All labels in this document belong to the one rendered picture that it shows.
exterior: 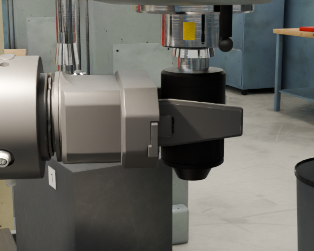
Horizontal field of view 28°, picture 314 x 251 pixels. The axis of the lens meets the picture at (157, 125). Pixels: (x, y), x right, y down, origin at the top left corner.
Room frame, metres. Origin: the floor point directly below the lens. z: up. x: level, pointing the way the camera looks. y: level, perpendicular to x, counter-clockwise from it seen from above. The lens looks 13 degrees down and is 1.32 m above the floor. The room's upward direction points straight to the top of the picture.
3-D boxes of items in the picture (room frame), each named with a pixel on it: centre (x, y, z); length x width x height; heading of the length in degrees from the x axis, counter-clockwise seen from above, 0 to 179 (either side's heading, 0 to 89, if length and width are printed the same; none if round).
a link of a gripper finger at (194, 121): (0.42, -0.03, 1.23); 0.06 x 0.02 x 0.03; 96
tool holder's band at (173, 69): (0.45, -0.03, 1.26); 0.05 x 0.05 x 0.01
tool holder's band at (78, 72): (0.78, 0.11, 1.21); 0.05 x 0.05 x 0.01
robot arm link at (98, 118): (0.44, 0.06, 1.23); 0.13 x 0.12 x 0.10; 6
